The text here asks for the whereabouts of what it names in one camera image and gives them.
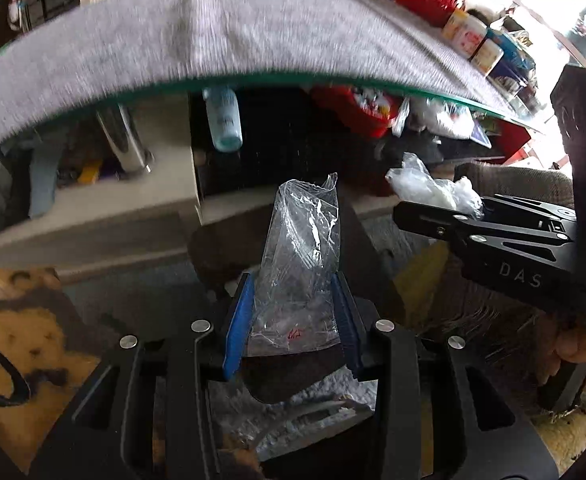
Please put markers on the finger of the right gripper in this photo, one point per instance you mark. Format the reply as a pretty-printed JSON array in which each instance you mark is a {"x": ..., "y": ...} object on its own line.
[
  {"x": 448, "y": 227},
  {"x": 527, "y": 213}
]

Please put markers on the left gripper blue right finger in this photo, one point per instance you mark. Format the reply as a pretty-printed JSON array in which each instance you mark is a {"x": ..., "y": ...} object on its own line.
[{"x": 348, "y": 323}]

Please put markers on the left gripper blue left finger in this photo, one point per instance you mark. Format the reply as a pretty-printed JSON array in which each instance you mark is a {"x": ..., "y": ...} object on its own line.
[{"x": 238, "y": 325}]

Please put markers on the white plastic bag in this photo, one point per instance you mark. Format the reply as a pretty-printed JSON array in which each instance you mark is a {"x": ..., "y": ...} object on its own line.
[{"x": 412, "y": 182}]

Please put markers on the clear plastic bag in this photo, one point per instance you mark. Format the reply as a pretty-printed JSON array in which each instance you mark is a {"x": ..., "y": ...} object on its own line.
[{"x": 293, "y": 306}]

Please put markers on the person's right hand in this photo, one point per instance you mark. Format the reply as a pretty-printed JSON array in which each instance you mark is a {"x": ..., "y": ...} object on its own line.
[{"x": 555, "y": 346}]

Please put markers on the blue cookie tin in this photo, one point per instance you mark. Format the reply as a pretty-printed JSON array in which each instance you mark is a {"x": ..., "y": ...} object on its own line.
[{"x": 515, "y": 69}]

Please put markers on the cream small bottle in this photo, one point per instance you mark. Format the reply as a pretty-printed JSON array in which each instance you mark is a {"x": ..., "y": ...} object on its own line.
[{"x": 487, "y": 57}]

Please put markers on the white lotion bottle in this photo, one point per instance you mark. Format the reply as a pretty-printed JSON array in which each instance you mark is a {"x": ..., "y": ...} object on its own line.
[{"x": 469, "y": 36}]

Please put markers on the yellow-cap lotion bottle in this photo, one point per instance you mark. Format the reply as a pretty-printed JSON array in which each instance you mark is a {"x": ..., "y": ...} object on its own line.
[{"x": 456, "y": 20}]

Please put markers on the blue water bottle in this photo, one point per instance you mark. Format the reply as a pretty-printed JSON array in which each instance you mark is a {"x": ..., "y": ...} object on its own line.
[{"x": 222, "y": 109}]

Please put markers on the grey woven table cloth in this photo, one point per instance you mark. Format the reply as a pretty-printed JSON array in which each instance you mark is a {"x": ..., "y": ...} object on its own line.
[{"x": 111, "y": 51}]

